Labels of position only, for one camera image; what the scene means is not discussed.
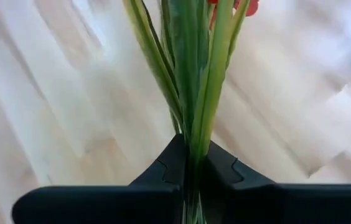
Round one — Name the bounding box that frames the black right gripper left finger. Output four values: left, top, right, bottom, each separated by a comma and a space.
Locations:
11, 133, 188, 224

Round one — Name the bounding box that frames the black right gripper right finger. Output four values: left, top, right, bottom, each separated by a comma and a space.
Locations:
200, 140, 351, 224

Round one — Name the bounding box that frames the red artificial flower bunch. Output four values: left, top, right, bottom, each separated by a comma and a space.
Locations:
122, 0, 260, 224

